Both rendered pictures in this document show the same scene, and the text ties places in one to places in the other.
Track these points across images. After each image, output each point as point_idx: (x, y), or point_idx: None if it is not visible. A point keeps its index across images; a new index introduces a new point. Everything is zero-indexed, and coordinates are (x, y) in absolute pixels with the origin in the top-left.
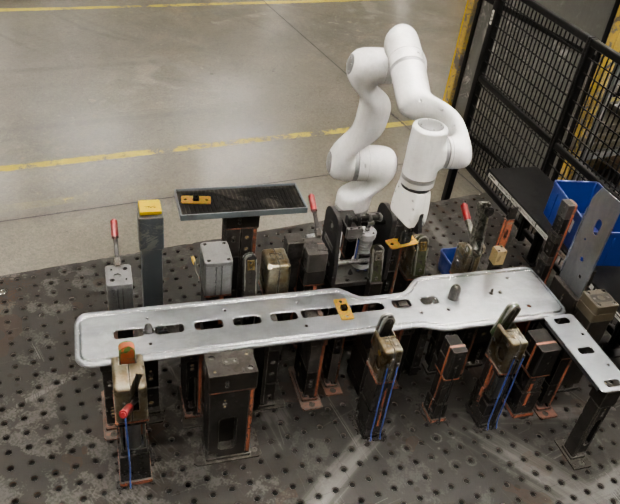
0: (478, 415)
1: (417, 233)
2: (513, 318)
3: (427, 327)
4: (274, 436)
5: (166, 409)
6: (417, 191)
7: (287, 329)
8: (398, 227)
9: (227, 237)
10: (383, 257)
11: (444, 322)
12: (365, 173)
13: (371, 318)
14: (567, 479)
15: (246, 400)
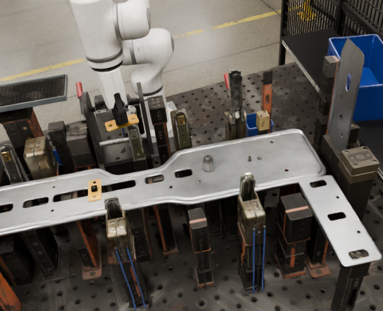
0: (244, 279)
1: (119, 113)
2: (251, 189)
3: (172, 202)
4: (50, 307)
5: None
6: (102, 69)
7: (32, 215)
8: (112, 108)
9: (6, 130)
10: (139, 135)
11: (190, 195)
12: (141, 56)
13: (118, 197)
14: None
15: None
